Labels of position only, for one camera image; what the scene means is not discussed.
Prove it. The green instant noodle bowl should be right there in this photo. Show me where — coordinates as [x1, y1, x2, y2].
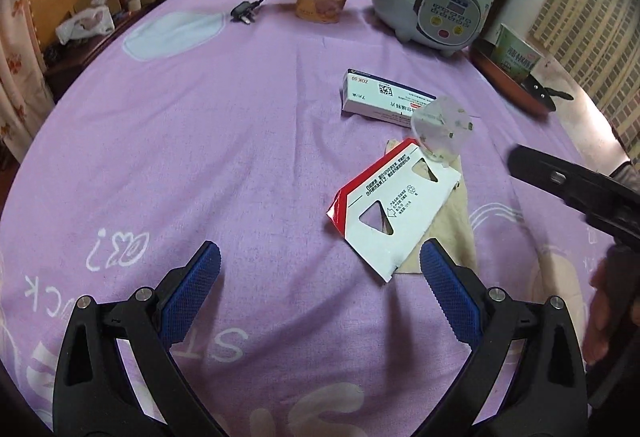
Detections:
[490, 23, 545, 83]

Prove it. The red white cardboard package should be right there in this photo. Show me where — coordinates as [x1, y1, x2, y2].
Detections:
[326, 138, 462, 283]

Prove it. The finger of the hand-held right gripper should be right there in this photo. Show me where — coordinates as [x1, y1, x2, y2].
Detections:
[507, 144, 593, 214]

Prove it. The copper frying pan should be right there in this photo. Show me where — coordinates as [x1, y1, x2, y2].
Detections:
[470, 37, 576, 118]

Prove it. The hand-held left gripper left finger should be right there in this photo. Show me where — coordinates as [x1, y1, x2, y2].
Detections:
[52, 240, 223, 437]

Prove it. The beige cloth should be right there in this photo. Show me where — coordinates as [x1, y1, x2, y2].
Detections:
[382, 137, 478, 275]

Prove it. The purple printed tablecloth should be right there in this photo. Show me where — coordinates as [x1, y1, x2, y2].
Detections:
[0, 0, 640, 437]

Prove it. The person's right hand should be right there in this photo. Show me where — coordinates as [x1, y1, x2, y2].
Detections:
[583, 259, 614, 366]

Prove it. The dark wooden sideboard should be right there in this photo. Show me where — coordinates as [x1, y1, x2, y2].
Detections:
[42, 0, 166, 93]

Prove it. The clear plastic cup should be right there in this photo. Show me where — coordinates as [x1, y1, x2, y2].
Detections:
[410, 97, 476, 168]

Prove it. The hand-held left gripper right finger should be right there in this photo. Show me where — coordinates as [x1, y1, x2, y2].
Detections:
[415, 238, 591, 437]

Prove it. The floral curtain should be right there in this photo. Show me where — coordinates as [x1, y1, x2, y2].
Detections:
[0, 0, 56, 163]

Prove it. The white blue medicine box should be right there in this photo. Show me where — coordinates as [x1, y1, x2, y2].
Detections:
[341, 68, 441, 128]

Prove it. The white plastic bag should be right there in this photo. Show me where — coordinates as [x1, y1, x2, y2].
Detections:
[55, 7, 116, 45]

